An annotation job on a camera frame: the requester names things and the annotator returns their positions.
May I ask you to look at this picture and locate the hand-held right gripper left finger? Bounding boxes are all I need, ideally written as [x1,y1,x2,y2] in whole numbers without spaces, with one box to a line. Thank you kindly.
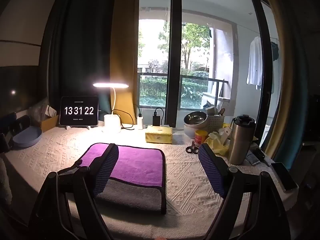
[28,143,119,240]

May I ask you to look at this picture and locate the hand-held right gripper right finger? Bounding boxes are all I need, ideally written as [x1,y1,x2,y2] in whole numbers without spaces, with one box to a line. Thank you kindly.
[198,143,292,240]

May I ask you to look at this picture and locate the purple and grey towel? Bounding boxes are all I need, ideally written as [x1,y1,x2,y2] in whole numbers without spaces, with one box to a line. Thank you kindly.
[75,142,167,215]

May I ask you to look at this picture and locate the white textured tablecloth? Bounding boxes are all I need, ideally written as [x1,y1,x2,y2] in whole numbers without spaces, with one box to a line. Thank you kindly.
[4,120,299,233]

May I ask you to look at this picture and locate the yellow plastic bag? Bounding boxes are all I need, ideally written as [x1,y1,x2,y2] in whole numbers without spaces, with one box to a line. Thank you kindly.
[207,130,230,157]

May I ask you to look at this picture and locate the black scissors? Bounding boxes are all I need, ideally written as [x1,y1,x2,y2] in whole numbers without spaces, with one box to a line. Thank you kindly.
[185,140,199,154]

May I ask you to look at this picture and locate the yellow lid jar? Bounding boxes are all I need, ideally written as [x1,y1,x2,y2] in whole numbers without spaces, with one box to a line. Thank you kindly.
[195,130,208,147]

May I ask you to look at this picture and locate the stainless steel tumbler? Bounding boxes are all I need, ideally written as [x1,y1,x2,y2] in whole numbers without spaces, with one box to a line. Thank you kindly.
[228,114,256,166]

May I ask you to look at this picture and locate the white plastic basket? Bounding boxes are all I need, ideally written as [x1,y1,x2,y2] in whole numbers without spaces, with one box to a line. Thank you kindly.
[205,115,225,133]

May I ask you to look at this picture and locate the black remote control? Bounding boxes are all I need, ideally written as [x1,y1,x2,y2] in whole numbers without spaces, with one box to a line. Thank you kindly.
[251,147,266,160]

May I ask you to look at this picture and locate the white desk lamp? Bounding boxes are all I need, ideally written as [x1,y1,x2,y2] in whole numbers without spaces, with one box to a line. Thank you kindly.
[93,82,129,134]

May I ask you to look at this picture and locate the stainless steel bowl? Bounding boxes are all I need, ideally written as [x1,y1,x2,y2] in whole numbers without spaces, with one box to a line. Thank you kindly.
[184,111,208,129]

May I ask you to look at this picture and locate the white charger plug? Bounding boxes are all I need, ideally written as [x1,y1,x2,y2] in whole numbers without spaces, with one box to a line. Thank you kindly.
[137,107,144,130]

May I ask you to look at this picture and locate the yellow tissue box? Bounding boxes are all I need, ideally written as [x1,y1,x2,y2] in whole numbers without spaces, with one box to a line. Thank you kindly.
[145,126,174,145]

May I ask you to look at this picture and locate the tablet with clock display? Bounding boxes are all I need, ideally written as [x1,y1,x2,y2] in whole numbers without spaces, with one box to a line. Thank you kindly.
[59,96,99,126]

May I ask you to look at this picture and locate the black power bank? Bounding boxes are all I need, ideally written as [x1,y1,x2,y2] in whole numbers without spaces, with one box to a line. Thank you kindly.
[153,107,165,127]

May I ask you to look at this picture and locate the smartphone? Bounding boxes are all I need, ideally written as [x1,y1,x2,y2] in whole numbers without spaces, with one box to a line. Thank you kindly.
[270,162,299,193]

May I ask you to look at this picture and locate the cardboard box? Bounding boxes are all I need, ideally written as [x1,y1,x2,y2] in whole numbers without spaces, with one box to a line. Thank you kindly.
[40,107,60,133]

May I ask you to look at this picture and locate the blue round bowl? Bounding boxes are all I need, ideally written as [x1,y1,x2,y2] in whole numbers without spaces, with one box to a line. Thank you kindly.
[12,126,43,148]

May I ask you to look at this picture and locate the white hanging shirt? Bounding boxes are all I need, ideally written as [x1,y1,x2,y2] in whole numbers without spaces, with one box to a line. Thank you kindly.
[246,36,263,90]

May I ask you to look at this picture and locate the mustard yellow curtain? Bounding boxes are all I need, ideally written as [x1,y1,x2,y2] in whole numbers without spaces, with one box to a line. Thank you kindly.
[110,0,140,125]

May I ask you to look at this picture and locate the dark green curtain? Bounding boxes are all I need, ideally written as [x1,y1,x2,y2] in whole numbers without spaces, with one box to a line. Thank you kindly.
[39,0,119,115]

